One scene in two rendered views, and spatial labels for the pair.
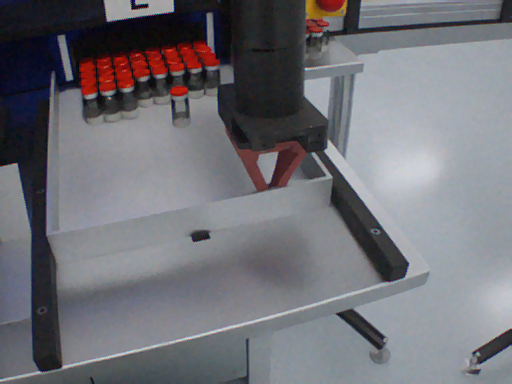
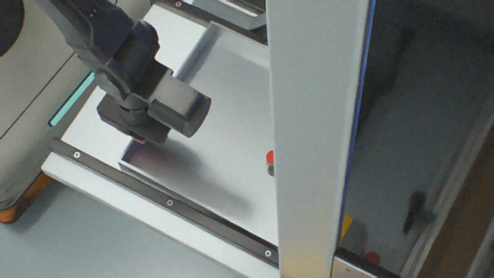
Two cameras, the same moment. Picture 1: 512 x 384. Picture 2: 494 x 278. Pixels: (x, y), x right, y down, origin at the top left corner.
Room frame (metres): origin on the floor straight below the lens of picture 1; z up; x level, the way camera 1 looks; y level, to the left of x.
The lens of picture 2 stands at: (0.90, -0.23, 2.08)
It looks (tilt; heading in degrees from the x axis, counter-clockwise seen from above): 66 degrees down; 144
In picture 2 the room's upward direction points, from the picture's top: 7 degrees counter-clockwise
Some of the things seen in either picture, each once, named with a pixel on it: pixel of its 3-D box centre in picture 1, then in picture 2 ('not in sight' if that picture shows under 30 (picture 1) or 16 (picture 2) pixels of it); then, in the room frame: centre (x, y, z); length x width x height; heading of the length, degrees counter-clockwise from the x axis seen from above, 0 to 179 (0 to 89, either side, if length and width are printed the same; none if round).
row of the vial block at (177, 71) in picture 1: (152, 86); not in sight; (0.58, 0.13, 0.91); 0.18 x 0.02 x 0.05; 108
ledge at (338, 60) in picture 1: (308, 54); not in sight; (0.76, -0.09, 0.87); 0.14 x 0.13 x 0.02; 19
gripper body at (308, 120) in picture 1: (269, 81); (138, 101); (0.37, -0.01, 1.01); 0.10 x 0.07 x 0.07; 18
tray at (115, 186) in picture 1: (164, 125); (268, 144); (0.49, 0.10, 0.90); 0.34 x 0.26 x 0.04; 18
